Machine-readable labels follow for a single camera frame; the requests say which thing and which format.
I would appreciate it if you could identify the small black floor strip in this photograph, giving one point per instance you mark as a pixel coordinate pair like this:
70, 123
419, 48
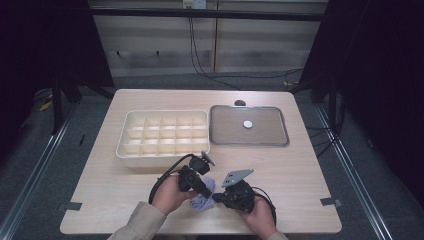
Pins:
82, 140

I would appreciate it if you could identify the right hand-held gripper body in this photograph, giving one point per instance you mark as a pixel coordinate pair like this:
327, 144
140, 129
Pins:
241, 196

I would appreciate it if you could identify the white wall socket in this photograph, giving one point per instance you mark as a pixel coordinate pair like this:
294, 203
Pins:
195, 4

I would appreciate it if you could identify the small yellow floor item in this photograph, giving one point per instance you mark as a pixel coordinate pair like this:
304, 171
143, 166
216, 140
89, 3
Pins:
45, 106

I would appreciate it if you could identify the black metal stand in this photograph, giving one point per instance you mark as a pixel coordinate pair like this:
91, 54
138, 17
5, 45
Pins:
331, 106
57, 106

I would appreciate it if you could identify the cream divided storage box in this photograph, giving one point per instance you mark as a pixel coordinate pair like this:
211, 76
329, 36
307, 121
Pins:
166, 135

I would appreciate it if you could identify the small white round disc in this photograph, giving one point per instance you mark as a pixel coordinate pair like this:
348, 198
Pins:
247, 124

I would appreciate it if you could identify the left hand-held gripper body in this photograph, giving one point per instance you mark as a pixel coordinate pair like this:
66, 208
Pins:
188, 176

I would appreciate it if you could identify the dark round table grommet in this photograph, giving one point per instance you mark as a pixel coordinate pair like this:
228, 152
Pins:
239, 102

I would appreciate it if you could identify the person's right hand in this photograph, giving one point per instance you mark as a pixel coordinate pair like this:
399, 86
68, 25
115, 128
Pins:
263, 218

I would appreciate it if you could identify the dark curtain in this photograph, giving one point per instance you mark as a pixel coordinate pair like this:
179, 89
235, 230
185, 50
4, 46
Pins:
43, 43
380, 83

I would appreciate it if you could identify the aluminium floor rail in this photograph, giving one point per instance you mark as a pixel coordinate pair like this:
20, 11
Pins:
36, 166
353, 173

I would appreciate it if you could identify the grey tape strip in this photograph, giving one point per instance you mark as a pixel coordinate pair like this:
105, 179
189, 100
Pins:
331, 201
70, 206

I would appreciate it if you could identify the person's left hand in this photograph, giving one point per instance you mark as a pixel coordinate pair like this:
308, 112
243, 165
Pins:
168, 196

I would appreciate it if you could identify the lilac sock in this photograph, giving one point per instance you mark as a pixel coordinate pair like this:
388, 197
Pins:
201, 204

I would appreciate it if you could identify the black horizontal bar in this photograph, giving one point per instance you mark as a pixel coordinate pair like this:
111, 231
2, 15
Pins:
206, 14

